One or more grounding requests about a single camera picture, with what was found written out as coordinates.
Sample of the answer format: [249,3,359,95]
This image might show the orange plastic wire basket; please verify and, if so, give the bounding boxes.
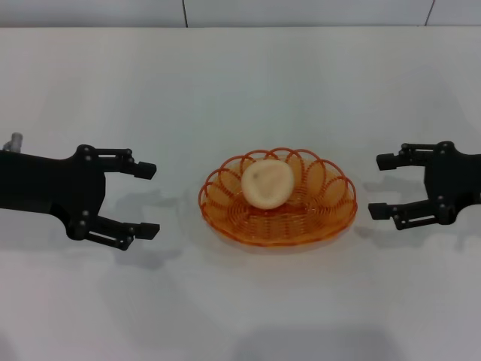
[198,147,357,246]

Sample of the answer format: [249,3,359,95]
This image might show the round pale bread bun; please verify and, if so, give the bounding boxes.
[240,157,296,210]

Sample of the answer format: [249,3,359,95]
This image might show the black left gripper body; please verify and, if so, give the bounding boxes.
[0,144,108,241]

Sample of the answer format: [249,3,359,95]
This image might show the silver cable connector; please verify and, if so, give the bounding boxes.
[2,132,25,154]

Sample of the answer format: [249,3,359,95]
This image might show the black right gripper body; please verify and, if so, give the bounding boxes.
[424,141,481,226]

